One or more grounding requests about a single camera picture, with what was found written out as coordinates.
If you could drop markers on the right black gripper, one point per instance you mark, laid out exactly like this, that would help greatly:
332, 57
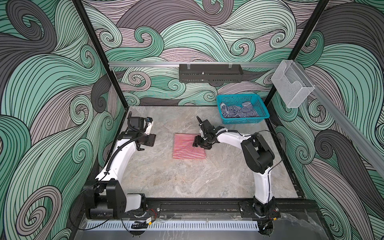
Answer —
196, 142

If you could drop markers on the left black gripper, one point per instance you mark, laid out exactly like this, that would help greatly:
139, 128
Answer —
151, 139

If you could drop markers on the red white striped tank top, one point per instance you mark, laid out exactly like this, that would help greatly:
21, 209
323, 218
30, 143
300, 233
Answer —
184, 147

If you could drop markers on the teal plastic basket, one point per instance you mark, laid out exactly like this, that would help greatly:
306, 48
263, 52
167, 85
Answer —
237, 100

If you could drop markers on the navy white striped tank top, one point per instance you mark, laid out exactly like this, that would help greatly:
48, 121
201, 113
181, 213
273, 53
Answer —
246, 110

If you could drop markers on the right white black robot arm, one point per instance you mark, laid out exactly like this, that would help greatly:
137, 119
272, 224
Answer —
258, 155

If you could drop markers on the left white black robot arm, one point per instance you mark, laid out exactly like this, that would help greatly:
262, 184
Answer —
104, 196

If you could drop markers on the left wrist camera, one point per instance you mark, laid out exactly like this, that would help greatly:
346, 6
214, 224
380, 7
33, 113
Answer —
148, 125

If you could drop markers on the black perforated wall tray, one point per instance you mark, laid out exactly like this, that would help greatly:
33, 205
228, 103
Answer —
210, 73

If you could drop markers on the back aluminium rail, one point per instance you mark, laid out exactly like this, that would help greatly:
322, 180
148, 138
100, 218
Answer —
153, 64

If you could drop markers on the aluminium rail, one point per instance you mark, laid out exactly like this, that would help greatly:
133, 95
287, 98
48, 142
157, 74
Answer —
329, 94
153, 64

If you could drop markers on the white slotted cable duct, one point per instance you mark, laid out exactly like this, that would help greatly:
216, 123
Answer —
178, 225

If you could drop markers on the clear plastic wall bin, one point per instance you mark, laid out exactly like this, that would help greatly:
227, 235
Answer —
292, 83

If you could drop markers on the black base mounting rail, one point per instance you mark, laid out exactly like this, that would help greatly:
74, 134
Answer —
164, 208

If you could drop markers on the left black frame post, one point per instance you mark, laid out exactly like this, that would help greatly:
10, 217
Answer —
95, 41

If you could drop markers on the black frame post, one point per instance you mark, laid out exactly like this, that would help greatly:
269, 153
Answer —
309, 34
95, 41

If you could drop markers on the right aluminium rail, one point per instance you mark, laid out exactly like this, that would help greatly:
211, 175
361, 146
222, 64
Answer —
329, 94

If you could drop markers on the right black frame post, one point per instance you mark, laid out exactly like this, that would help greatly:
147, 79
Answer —
309, 34

